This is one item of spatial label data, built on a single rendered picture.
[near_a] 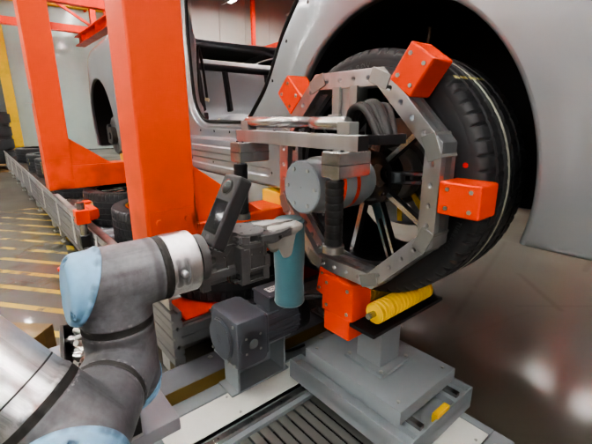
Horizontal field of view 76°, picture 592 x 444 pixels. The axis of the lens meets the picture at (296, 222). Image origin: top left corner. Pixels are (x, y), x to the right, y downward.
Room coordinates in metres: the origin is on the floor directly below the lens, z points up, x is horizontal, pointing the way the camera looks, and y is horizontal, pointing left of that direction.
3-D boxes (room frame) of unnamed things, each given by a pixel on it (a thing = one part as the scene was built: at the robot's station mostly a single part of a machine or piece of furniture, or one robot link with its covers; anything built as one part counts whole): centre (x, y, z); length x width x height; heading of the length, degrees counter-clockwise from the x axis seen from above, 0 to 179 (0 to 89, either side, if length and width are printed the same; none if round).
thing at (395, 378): (1.11, -0.28, 0.32); 0.40 x 0.30 x 0.28; 40
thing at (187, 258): (0.51, 0.17, 0.81); 0.10 x 0.05 x 0.09; 40
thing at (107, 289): (0.46, 0.24, 0.81); 0.12 x 0.09 x 0.10; 130
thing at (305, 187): (0.96, -0.09, 0.85); 0.21 x 0.14 x 0.14; 130
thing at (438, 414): (1.11, -0.28, 0.13); 0.50 x 0.36 x 0.10; 40
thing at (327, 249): (0.72, -0.08, 0.83); 0.04 x 0.04 x 0.16
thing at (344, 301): (1.03, -0.18, 0.48); 0.16 x 0.12 x 0.17; 130
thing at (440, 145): (1.00, -0.15, 0.85); 0.54 x 0.07 x 0.54; 40
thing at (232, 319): (1.21, 0.09, 0.26); 0.42 x 0.18 x 0.35; 130
